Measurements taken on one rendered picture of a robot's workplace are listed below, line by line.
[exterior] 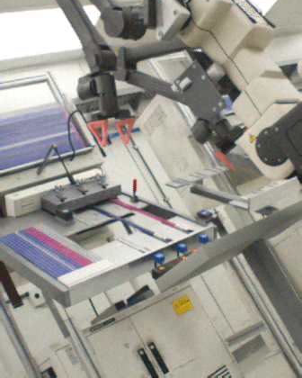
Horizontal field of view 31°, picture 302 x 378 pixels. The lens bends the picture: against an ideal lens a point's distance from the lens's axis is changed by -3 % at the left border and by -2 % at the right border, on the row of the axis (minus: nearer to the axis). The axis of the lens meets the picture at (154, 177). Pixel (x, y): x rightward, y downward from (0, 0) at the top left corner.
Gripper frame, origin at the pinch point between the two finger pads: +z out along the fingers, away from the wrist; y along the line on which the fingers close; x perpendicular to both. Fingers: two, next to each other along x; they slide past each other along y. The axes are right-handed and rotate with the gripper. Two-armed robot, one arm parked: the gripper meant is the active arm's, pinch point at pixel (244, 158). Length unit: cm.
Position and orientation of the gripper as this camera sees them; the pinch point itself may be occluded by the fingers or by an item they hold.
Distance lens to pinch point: 181.1
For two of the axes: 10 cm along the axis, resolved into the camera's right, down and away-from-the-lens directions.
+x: 4.9, 2.0, 8.5
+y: 7.5, -6.0, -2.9
